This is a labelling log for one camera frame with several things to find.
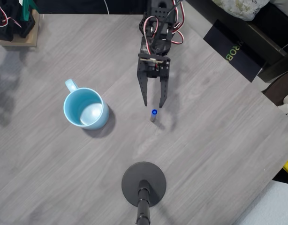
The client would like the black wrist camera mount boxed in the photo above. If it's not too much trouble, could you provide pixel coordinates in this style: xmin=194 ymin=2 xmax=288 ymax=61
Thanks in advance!
xmin=138 ymin=53 xmax=171 ymax=65

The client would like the black round camera stand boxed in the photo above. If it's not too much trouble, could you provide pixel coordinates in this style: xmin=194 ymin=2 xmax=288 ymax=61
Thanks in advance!
xmin=121 ymin=161 xmax=167 ymax=225

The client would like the light blue ceramic mug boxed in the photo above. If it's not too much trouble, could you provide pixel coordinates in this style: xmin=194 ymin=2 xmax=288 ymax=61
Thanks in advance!
xmin=63 ymin=79 xmax=110 ymax=131

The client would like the patterned white pillow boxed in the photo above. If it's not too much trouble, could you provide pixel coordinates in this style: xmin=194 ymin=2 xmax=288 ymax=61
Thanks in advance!
xmin=212 ymin=0 xmax=272 ymax=22

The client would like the dark brown round furniture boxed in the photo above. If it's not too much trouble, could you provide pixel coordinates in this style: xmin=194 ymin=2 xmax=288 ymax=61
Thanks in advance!
xmin=262 ymin=69 xmax=288 ymax=106

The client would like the black box with green letters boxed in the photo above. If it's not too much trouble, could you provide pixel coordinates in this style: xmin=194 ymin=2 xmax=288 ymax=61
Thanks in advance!
xmin=203 ymin=19 xmax=268 ymax=83

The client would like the blue capped black marker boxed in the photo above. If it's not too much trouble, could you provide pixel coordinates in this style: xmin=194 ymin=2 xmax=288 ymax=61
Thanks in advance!
xmin=150 ymin=108 xmax=159 ymax=123

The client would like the wooden base board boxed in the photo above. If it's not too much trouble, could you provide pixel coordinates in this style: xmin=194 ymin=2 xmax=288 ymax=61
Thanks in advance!
xmin=0 ymin=9 xmax=40 ymax=48

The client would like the pale grey fabric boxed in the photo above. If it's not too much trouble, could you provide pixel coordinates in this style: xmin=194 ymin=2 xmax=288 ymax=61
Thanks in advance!
xmin=233 ymin=180 xmax=288 ymax=225

